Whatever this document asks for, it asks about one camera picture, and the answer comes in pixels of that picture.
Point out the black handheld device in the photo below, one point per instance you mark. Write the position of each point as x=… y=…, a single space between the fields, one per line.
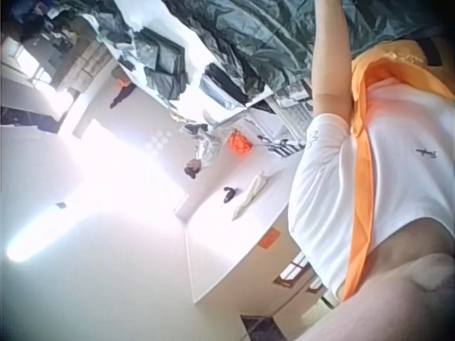
x=230 y=195

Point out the orange mesh bag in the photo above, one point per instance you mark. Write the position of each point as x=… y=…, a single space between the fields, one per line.
x=240 y=143

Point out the white box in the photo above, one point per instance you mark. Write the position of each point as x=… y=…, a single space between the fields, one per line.
x=185 y=210

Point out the black white striped cloth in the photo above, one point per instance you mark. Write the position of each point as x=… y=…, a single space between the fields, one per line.
x=281 y=146

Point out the orange label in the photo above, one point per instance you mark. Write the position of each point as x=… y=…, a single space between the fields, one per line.
x=270 y=239

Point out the white work table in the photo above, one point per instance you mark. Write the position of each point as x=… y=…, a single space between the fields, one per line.
x=234 y=255

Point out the heap of grey plastic bags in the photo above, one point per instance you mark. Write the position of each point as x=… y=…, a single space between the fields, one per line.
x=263 y=39

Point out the cluttered storage shelf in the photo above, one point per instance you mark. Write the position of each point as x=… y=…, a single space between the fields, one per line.
x=60 y=39

